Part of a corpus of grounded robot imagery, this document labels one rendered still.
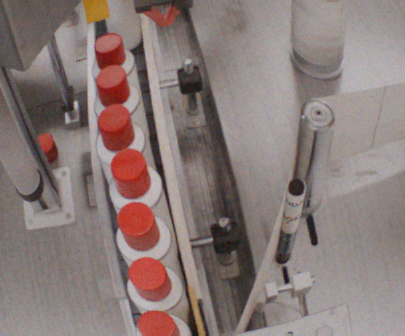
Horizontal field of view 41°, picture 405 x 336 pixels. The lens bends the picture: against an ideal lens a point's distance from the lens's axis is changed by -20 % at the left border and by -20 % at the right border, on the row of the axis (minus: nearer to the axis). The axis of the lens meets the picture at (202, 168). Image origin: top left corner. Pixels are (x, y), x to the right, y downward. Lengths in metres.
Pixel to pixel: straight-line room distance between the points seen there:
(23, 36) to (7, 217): 0.54
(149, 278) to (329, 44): 0.43
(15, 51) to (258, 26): 0.61
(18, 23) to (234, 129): 0.51
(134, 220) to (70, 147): 0.37
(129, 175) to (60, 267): 0.29
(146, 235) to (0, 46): 0.25
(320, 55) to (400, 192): 0.22
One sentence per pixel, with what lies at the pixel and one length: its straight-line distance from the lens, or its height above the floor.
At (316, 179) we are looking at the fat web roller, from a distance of 0.69.
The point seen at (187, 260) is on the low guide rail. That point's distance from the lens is 0.70.
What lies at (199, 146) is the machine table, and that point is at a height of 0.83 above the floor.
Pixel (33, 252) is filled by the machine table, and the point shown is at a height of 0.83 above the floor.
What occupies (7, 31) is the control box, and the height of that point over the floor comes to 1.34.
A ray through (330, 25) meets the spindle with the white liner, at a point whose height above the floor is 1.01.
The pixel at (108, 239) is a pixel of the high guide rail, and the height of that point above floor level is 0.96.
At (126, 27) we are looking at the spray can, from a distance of 0.86.
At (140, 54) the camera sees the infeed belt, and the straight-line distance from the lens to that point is 0.90.
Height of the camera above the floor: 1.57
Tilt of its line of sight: 61 degrees down
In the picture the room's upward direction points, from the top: 7 degrees counter-clockwise
